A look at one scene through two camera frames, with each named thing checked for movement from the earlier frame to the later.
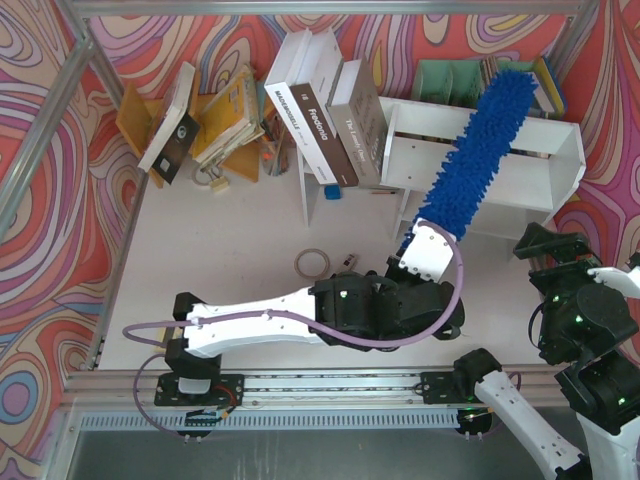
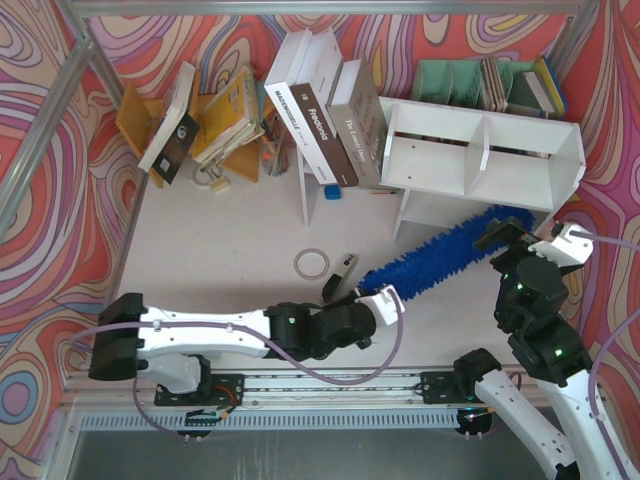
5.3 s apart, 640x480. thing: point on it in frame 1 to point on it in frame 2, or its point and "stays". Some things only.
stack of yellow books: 230,120 stays
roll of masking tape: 308,251 stays
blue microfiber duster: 477,155 to 449,254
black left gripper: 400,265 to 347,301
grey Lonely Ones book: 359,122 stays
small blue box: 332,192 stays
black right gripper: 558,249 to 511,234
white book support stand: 309,186 stays
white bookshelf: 538,170 stays
